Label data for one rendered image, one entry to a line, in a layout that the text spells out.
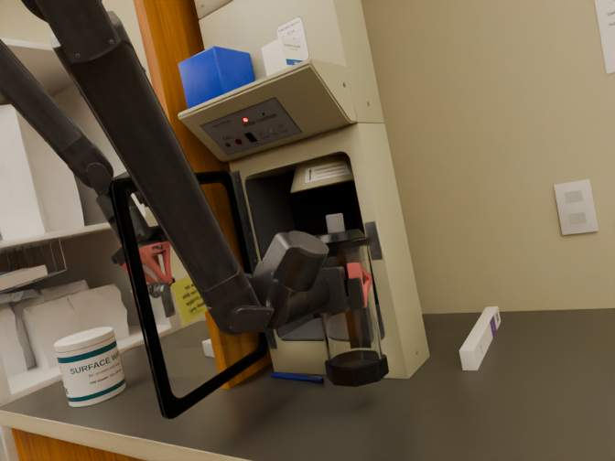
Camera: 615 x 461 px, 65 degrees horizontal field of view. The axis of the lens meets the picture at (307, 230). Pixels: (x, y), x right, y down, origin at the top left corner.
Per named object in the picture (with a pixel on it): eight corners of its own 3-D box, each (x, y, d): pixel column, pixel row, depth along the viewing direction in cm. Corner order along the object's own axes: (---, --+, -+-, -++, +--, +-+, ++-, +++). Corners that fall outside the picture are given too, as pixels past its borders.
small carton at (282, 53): (287, 83, 88) (281, 50, 88) (307, 74, 85) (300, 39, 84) (267, 82, 84) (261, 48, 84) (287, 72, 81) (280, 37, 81)
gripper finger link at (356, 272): (340, 259, 80) (310, 268, 72) (380, 255, 76) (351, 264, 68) (347, 300, 80) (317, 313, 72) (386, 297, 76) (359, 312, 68)
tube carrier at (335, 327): (343, 357, 87) (326, 240, 87) (399, 359, 81) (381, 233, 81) (312, 379, 78) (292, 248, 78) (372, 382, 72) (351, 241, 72)
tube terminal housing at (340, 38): (332, 333, 127) (271, 38, 122) (453, 332, 108) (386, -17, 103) (273, 371, 106) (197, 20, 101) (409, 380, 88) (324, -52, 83)
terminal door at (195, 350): (269, 353, 104) (230, 169, 101) (167, 423, 77) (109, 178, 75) (266, 353, 104) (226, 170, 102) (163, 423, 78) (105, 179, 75)
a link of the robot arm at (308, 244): (203, 289, 64) (223, 331, 58) (231, 214, 60) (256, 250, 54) (280, 294, 71) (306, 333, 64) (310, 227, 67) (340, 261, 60)
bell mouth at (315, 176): (319, 187, 114) (315, 165, 113) (387, 173, 104) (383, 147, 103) (273, 197, 99) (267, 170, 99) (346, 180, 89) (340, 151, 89)
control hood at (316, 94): (227, 161, 103) (217, 115, 103) (359, 122, 85) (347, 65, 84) (187, 165, 94) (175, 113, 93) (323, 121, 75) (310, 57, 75)
